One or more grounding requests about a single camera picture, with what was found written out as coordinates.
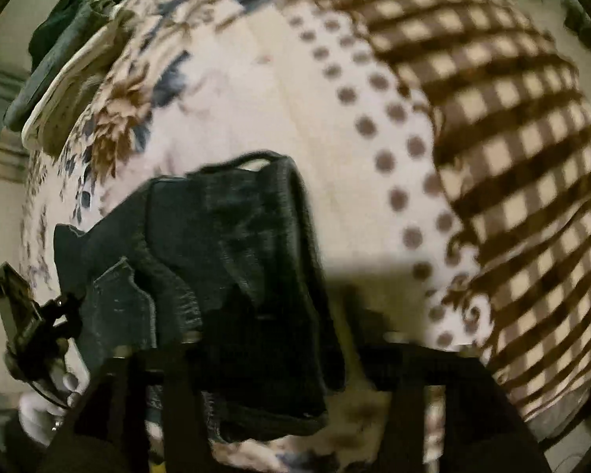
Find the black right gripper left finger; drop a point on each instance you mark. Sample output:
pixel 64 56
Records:
pixel 106 431

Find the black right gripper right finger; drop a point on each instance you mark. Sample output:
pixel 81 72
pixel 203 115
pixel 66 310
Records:
pixel 483 432

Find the dark blue denim jeans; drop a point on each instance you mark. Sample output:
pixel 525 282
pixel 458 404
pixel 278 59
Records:
pixel 227 252

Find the white gloved left hand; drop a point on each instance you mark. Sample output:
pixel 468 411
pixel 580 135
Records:
pixel 39 417

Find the folded white clothes stack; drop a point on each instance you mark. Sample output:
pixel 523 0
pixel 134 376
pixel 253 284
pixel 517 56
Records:
pixel 70 92

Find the floral bed blanket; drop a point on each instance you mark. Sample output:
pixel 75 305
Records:
pixel 445 152

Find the folded grey jeans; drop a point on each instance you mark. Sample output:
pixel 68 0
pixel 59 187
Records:
pixel 92 15

